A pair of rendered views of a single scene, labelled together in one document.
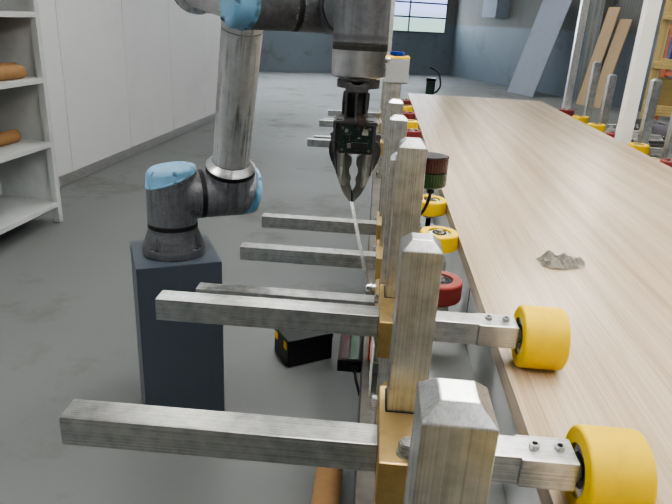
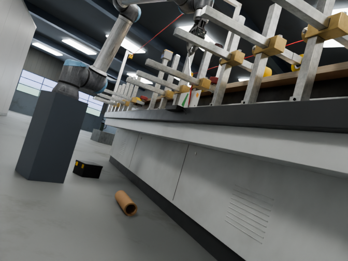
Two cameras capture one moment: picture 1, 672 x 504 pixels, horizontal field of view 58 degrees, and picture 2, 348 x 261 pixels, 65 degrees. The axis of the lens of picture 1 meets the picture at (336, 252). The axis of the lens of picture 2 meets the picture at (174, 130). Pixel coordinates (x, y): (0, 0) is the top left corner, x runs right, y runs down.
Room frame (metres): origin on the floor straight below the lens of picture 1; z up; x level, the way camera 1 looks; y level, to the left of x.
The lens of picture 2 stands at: (-0.36, 0.62, 0.46)
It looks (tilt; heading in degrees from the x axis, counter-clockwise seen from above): 4 degrees up; 334
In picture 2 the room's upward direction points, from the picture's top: 16 degrees clockwise
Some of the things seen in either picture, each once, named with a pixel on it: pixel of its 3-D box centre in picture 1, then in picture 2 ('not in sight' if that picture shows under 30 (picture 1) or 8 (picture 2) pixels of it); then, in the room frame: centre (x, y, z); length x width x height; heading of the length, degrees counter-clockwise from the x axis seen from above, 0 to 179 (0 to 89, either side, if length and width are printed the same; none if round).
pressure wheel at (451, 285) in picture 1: (435, 306); (214, 87); (0.95, -0.18, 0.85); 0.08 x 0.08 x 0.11
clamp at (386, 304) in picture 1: (397, 316); (231, 59); (0.72, -0.09, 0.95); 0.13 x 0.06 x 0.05; 177
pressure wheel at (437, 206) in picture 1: (428, 219); not in sight; (1.45, -0.22, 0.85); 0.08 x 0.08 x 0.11
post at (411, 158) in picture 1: (396, 315); (228, 62); (0.74, -0.09, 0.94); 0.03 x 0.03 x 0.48; 87
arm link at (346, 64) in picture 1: (361, 65); (201, 17); (1.05, -0.02, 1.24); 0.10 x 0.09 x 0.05; 87
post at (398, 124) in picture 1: (389, 228); (182, 82); (1.24, -0.11, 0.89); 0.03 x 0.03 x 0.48; 87
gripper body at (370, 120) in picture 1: (356, 116); (198, 30); (1.04, -0.02, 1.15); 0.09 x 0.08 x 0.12; 177
